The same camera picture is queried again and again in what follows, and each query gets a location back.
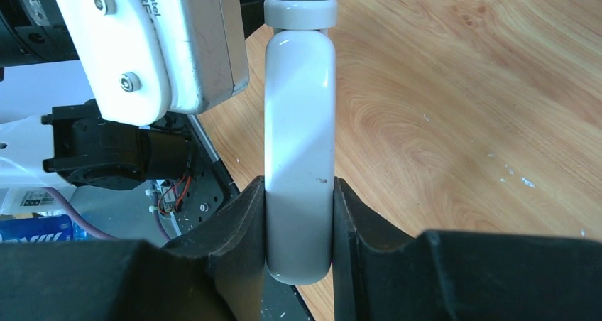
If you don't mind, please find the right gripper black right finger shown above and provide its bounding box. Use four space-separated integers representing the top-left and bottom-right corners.
332 179 601 320

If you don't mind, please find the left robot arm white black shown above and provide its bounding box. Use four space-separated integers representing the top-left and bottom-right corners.
1 0 196 190

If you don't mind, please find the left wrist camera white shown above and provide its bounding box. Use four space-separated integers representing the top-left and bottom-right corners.
56 0 250 126

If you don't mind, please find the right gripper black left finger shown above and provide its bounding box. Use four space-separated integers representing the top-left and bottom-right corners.
1 176 265 320

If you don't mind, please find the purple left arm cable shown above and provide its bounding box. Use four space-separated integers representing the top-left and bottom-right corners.
40 187 119 242

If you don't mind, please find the white stapler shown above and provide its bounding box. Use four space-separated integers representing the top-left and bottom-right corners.
264 0 338 285

